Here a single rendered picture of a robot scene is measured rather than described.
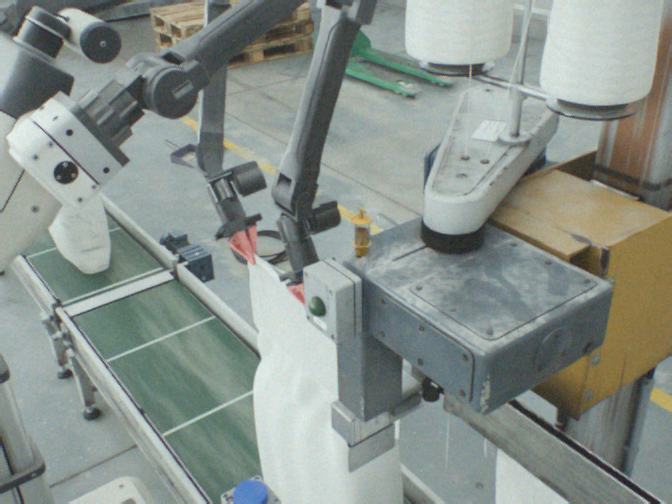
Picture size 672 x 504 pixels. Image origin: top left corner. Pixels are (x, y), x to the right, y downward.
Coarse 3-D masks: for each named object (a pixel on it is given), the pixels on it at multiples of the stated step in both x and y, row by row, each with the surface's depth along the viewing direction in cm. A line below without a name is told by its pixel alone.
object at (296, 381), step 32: (256, 256) 160; (256, 288) 166; (256, 320) 172; (288, 320) 156; (288, 352) 161; (320, 352) 149; (256, 384) 167; (288, 384) 158; (320, 384) 154; (256, 416) 171; (288, 416) 156; (320, 416) 150; (288, 448) 160; (320, 448) 150; (288, 480) 165; (320, 480) 153; (352, 480) 146; (384, 480) 149
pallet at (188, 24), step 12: (204, 0) 691; (240, 0) 685; (156, 12) 657; (168, 12) 652; (180, 12) 652; (192, 12) 649; (300, 12) 659; (156, 24) 668; (168, 24) 639; (180, 24) 615; (192, 24) 612; (276, 24) 653; (288, 24) 657
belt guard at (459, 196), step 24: (480, 96) 134; (504, 96) 134; (528, 96) 133; (456, 120) 125; (480, 120) 124; (504, 120) 124; (528, 120) 123; (552, 120) 127; (456, 144) 115; (480, 144) 115; (504, 144) 115; (432, 168) 108; (456, 168) 108; (480, 168) 107; (504, 168) 107; (432, 192) 101; (456, 192) 101; (480, 192) 100; (504, 192) 110; (432, 216) 101; (456, 216) 100; (480, 216) 101
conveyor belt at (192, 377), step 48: (96, 336) 250; (144, 336) 249; (192, 336) 248; (144, 384) 228; (192, 384) 227; (240, 384) 226; (192, 432) 209; (240, 432) 208; (192, 480) 205; (240, 480) 193
